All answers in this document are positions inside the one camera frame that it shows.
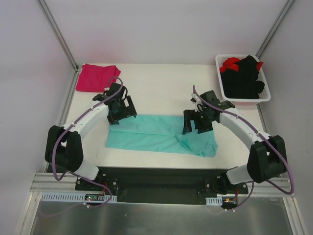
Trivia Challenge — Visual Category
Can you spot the teal t shirt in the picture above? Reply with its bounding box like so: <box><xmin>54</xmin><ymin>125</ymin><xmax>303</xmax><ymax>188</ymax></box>
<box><xmin>105</xmin><ymin>114</ymin><xmax>218</xmax><ymax>157</ymax></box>

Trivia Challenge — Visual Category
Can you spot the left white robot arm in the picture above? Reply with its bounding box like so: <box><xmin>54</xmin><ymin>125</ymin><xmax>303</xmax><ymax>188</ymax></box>
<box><xmin>45</xmin><ymin>82</ymin><xmax>137</xmax><ymax>190</ymax></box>

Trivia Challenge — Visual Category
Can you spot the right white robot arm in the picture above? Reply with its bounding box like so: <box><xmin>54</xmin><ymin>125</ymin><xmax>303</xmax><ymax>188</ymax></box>
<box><xmin>182</xmin><ymin>91</ymin><xmax>294</xmax><ymax>195</ymax></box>

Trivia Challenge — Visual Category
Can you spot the folded pink t shirt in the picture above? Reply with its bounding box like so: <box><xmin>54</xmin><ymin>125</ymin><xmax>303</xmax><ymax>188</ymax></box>
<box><xmin>76</xmin><ymin>64</ymin><xmax>121</xmax><ymax>93</ymax></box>

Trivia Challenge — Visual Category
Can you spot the black t shirt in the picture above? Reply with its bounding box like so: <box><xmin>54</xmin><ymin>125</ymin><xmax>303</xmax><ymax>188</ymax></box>
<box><xmin>220</xmin><ymin>55</ymin><xmax>265</xmax><ymax>99</ymax></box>

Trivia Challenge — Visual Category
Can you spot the red t shirt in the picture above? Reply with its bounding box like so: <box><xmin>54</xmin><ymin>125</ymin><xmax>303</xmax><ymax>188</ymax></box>
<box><xmin>219</xmin><ymin>57</ymin><xmax>264</xmax><ymax>72</ymax></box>

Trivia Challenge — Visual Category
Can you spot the white plastic basket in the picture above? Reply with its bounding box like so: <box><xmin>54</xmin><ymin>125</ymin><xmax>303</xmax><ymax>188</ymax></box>
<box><xmin>215</xmin><ymin>54</ymin><xmax>271</xmax><ymax>104</ymax></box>

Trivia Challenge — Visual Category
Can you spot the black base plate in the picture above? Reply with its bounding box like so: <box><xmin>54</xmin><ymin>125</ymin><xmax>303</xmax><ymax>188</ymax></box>
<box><xmin>47</xmin><ymin>164</ymin><xmax>249</xmax><ymax>204</ymax></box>

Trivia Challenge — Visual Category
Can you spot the right grey cable duct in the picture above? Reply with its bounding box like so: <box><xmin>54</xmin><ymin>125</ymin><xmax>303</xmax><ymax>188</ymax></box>
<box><xmin>205</xmin><ymin>196</ymin><xmax>223</xmax><ymax>206</ymax></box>

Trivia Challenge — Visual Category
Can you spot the grey cable duct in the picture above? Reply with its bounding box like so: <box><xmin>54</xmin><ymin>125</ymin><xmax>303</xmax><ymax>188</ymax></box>
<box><xmin>41</xmin><ymin>192</ymin><xmax>117</xmax><ymax>203</ymax></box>
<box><xmin>205</xmin><ymin>196</ymin><xmax>223</xmax><ymax>206</ymax></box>

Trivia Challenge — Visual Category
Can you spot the aluminium front rail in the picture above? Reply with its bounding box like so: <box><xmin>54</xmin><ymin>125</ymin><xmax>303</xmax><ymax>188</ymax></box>
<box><xmin>30</xmin><ymin>172</ymin><xmax>81</xmax><ymax>195</ymax></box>

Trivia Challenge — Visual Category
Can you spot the left aluminium frame post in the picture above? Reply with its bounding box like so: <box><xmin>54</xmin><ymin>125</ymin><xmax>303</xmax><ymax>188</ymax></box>
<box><xmin>37</xmin><ymin>0</ymin><xmax>79</xmax><ymax>71</ymax></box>

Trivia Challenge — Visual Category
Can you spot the aluminium frame post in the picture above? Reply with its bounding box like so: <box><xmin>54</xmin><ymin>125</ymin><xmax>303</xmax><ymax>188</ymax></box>
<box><xmin>37</xmin><ymin>0</ymin><xmax>79</xmax><ymax>71</ymax></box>
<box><xmin>256</xmin><ymin>0</ymin><xmax>297</xmax><ymax>58</ymax></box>

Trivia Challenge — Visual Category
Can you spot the left grey cable duct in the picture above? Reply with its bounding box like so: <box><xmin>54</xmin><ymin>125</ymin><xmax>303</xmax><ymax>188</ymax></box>
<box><xmin>41</xmin><ymin>192</ymin><xmax>117</xmax><ymax>203</ymax></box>

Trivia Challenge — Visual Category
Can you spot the right aluminium frame post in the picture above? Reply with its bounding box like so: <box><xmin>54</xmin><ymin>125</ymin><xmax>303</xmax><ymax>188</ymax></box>
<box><xmin>256</xmin><ymin>0</ymin><xmax>297</xmax><ymax>58</ymax></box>

